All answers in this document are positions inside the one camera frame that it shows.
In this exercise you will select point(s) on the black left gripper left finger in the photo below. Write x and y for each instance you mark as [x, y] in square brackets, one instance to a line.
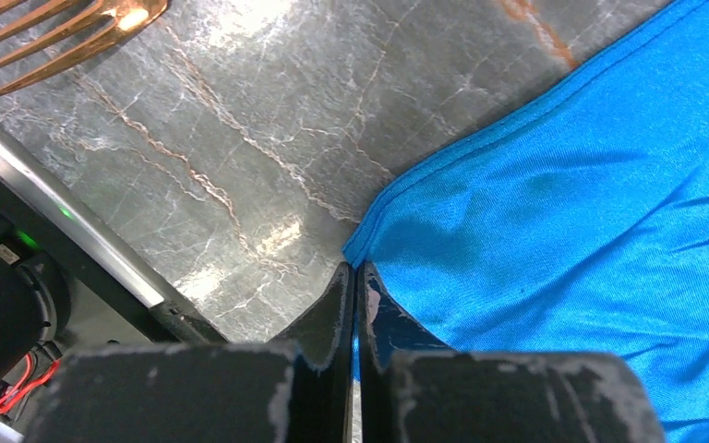
[294, 388]

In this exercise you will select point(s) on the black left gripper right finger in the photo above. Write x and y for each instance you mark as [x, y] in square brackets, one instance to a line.
[415, 388]

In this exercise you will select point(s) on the blue cloth napkin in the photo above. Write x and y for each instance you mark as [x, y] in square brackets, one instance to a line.
[579, 222]

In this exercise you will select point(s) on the copper metallic fork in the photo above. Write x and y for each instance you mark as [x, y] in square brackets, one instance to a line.
[121, 21]

